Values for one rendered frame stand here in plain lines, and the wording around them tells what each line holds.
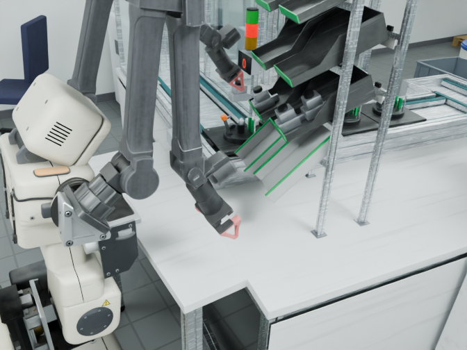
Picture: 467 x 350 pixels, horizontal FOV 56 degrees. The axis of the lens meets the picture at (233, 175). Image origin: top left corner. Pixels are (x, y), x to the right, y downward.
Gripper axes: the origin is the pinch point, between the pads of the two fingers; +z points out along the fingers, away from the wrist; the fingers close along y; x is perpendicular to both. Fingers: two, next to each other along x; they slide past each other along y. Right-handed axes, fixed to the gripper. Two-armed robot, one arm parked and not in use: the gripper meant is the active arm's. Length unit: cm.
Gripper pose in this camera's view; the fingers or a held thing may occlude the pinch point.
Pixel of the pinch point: (239, 87)
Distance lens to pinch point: 165.7
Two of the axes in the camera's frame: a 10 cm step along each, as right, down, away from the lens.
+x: -7.7, 6.4, -0.2
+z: 4.9, 6.0, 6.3
